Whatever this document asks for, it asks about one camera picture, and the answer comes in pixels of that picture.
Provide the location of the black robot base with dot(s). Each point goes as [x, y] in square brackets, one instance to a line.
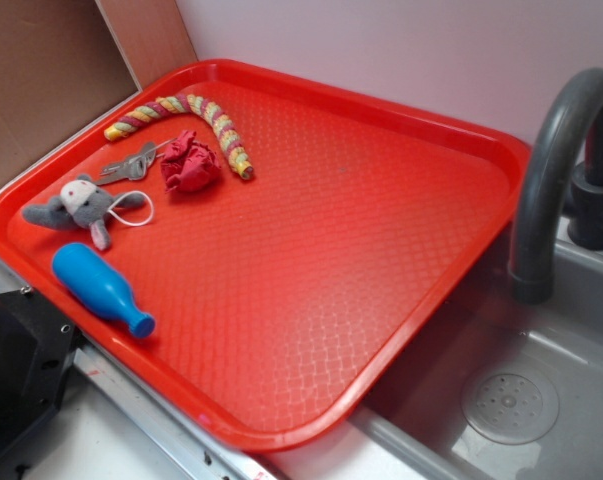
[37, 342]

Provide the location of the red plastic tray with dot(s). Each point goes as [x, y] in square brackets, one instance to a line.
[280, 300]

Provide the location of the crumpled red cloth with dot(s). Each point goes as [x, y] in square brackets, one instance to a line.
[188, 165]

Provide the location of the silver keys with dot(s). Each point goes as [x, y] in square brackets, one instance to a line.
[134, 167]

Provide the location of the blue plastic bottle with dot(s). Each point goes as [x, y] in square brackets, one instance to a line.
[100, 288]

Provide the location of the grey plush mouse toy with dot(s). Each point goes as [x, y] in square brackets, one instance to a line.
[82, 204]

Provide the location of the grey sink basin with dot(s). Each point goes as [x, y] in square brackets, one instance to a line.
[414, 409]

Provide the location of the sink drain strainer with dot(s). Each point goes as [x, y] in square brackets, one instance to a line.
[510, 408]

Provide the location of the grey sink faucet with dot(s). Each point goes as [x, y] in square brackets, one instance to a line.
[564, 178]

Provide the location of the brown cardboard panel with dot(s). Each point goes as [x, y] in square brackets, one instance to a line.
[63, 64]

